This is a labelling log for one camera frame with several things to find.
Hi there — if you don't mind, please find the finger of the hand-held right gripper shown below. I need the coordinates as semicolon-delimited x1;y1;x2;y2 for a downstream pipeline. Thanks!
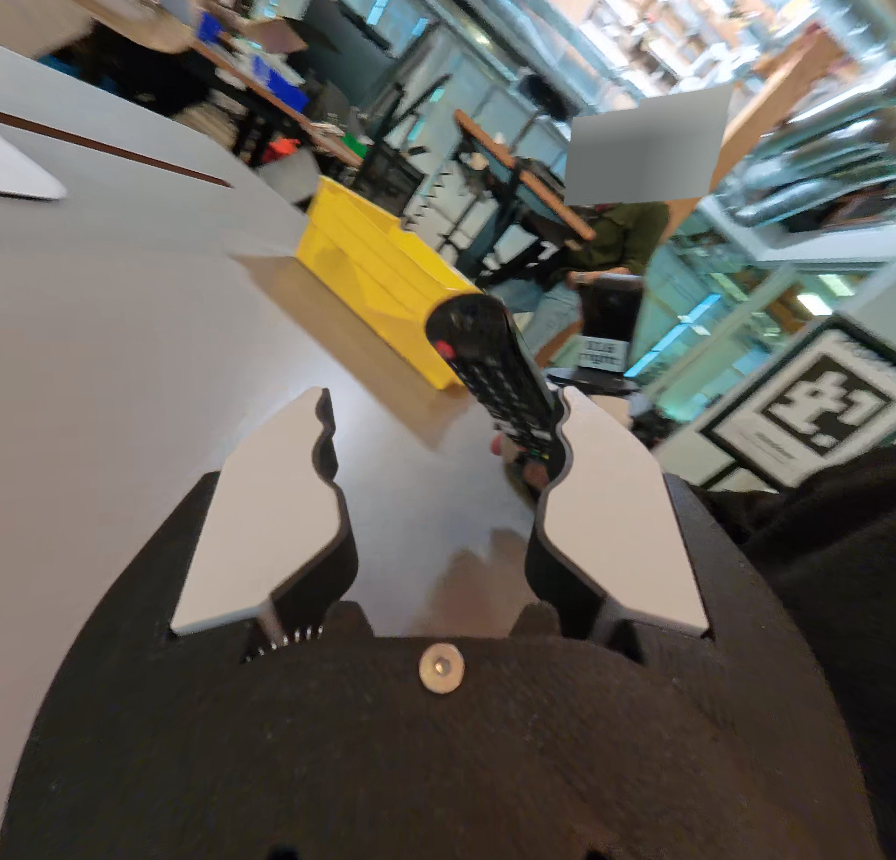
594;394;636;432

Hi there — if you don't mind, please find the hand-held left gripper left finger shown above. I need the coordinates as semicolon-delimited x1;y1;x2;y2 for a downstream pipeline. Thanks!
170;386;359;638

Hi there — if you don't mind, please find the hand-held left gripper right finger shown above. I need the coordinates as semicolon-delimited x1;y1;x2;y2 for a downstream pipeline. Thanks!
525;386;709;640

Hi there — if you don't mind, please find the black remote control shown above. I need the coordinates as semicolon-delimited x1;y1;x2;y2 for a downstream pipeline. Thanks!
425;293;569;470

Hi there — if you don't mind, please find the person's right forearm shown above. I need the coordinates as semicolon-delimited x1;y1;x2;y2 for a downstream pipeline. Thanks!
689;446;896;595

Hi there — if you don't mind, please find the person's right hand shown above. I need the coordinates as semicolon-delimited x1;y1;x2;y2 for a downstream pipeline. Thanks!
490;434;555;495

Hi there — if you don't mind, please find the fiducial tag sign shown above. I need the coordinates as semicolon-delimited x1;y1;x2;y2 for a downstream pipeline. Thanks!
700;314;896;491

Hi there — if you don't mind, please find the yellow plastic bin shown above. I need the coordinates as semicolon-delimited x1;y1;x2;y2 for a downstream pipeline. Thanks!
295;176;484;391

